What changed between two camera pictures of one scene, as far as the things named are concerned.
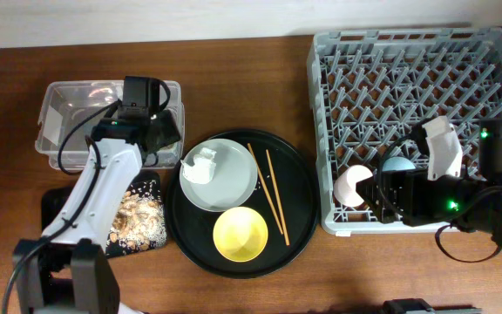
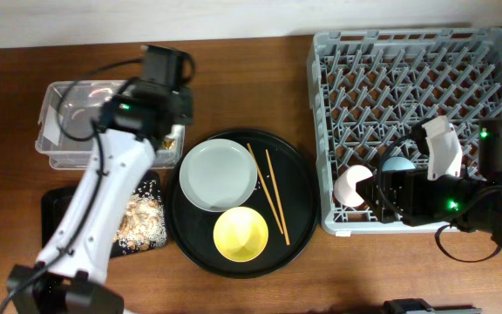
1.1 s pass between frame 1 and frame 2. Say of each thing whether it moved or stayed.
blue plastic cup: stayed
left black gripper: moved
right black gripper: stayed
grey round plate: stayed
